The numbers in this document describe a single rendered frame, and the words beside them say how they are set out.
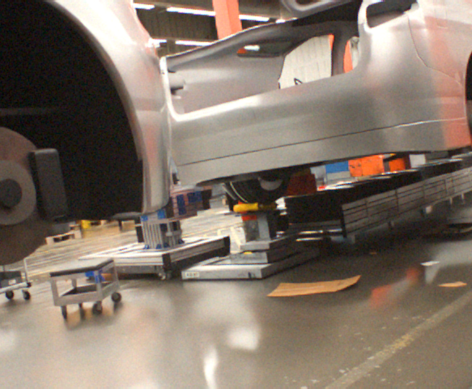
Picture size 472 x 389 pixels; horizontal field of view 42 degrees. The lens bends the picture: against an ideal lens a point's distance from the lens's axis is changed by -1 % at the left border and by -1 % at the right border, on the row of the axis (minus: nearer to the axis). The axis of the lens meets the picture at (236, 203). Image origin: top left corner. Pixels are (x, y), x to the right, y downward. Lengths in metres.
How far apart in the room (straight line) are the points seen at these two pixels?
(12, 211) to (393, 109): 2.17
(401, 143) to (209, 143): 1.20
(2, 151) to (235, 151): 2.33
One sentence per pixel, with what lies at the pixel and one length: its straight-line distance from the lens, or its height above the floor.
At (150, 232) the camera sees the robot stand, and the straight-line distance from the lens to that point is 5.78.
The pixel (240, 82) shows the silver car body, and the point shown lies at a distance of 4.81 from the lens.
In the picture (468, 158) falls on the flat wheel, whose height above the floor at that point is 0.46.
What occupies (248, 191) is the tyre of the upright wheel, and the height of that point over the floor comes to 0.64.
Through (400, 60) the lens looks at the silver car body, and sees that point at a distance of 3.21.
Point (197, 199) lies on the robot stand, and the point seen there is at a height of 0.61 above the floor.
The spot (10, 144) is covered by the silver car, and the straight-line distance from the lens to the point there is 1.53.
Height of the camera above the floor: 0.82
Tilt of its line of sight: 3 degrees down
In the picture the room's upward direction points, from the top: 9 degrees counter-clockwise
